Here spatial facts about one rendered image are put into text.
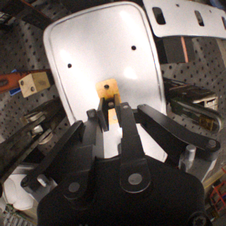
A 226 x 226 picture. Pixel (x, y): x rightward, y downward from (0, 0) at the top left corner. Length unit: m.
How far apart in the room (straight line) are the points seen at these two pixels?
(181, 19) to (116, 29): 0.16
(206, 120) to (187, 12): 0.25
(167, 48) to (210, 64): 0.53
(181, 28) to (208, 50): 0.51
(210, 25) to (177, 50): 0.14
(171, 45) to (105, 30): 0.15
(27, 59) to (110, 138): 0.58
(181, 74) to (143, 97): 0.42
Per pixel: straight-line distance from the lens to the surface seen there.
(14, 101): 0.79
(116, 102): 0.15
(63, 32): 0.26
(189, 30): 0.31
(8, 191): 0.79
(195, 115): 0.25
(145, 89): 0.25
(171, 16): 0.30
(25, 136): 0.21
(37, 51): 0.65
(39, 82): 0.22
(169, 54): 0.29
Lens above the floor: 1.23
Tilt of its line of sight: 68 degrees down
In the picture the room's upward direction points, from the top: 178 degrees clockwise
